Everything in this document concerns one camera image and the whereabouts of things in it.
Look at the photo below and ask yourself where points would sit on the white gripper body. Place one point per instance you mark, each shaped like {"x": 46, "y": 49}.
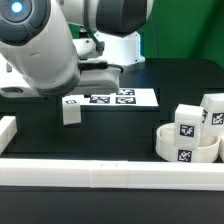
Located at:
{"x": 97, "y": 81}

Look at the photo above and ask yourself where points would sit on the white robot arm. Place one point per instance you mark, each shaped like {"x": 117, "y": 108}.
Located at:
{"x": 48, "y": 49}

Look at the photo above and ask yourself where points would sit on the white marker sheet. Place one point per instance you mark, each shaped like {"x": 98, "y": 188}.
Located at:
{"x": 141, "y": 97}

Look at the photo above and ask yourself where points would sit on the white left fence wall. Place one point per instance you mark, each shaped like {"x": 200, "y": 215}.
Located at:
{"x": 8, "y": 129}

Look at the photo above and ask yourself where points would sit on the white front fence wall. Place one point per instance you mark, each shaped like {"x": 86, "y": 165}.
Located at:
{"x": 111, "y": 174}

